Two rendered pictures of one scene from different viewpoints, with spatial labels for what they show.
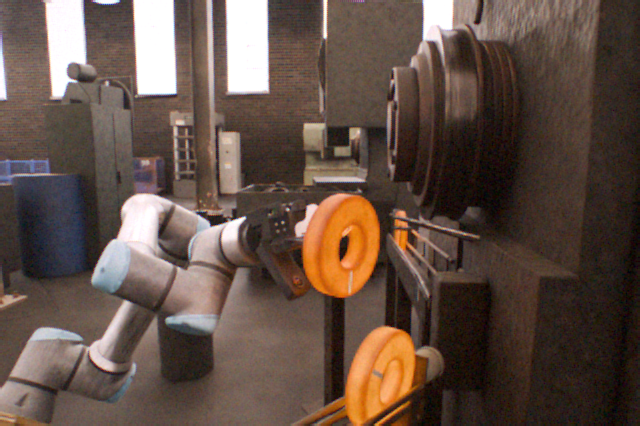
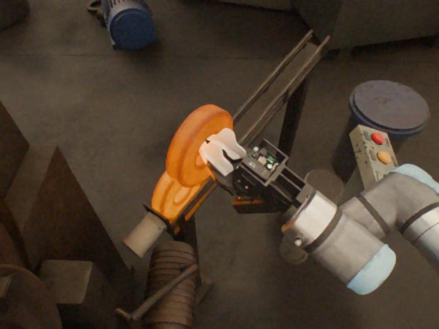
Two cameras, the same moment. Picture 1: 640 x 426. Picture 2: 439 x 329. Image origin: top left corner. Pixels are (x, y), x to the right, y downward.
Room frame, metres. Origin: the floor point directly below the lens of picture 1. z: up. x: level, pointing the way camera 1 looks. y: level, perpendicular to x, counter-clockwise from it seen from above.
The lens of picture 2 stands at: (1.06, -0.02, 1.39)
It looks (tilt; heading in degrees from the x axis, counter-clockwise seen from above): 53 degrees down; 177
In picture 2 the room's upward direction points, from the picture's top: straight up
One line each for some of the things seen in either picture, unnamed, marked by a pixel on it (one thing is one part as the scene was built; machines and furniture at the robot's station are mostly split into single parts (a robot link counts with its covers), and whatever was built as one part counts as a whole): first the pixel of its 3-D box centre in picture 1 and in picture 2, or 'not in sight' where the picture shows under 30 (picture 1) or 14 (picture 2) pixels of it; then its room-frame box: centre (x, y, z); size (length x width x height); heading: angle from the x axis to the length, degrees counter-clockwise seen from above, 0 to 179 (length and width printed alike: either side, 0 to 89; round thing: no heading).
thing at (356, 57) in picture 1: (352, 135); not in sight; (4.20, -0.28, 1.22); 1.25 x 1.05 x 2.44; 94
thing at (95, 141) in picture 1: (96, 185); not in sight; (4.18, 2.22, 0.75); 0.70 x 0.48 x 1.50; 176
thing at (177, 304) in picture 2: not in sight; (178, 307); (0.77, -0.13, 0.27); 0.22 x 0.13 x 0.53; 176
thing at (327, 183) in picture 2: not in sight; (306, 223); (0.49, 0.33, 0.26); 0.12 x 0.12 x 0.52
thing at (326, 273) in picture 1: (343, 245); (201, 147); (0.65, -0.03, 0.91); 0.16 x 0.03 x 0.16; 140
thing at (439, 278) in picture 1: (458, 330); (81, 299); (0.85, -0.29, 0.68); 0.11 x 0.08 x 0.24; 86
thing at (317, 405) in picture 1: (331, 328); not in sight; (1.63, -0.04, 0.36); 0.26 x 0.20 x 0.72; 31
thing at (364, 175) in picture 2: not in sight; (352, 208); (0.46, 0.49, 0.31); 0.24 x 0.16 x 0.62; 176
